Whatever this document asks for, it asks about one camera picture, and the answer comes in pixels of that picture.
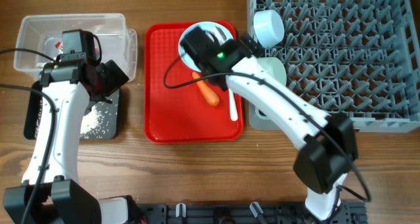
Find light blue plate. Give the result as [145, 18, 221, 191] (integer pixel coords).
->
[178, 22, 234, 72]

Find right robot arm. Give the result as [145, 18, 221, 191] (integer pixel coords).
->
[180, 26, 358, 221]

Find red snack wrapper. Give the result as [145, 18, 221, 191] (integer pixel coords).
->
[55, 41, 64, 54]

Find left black cable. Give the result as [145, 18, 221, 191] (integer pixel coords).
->
[0, 48, 58, 224]

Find clear plastic waste bin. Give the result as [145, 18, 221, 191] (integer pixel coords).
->
[16, 13, 138, 81]

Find right black cable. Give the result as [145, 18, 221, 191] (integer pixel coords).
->
[163, 55, 372, 218]

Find red serving tray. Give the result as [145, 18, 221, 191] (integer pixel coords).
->
[144, 22, 244, 144]

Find green bowl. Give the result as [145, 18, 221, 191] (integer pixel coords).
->
[257, 57, 287, 86]

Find black cable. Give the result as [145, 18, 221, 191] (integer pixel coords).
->
[163, 55, 372, 218]
[0, 48, 58, 224]

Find orange carrot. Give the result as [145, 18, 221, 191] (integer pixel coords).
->
[196, 80, 220, 106]

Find grey dishwasher rack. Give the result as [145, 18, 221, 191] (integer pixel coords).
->
[247, 0, 419, 133]

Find light blue bowl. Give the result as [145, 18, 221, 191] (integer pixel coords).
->
[253, 10, 285, 49]

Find white rice grains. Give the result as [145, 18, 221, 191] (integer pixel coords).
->
[34, 85, 116, 140]

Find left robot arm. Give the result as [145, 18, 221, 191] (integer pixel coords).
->
[3, 30, 146, 223]

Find black rectangular tray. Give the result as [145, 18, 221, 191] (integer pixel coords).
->
[23, 79, 121, 141]

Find white plastic spoon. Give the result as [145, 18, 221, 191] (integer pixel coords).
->
[228, 89, 238, 122]

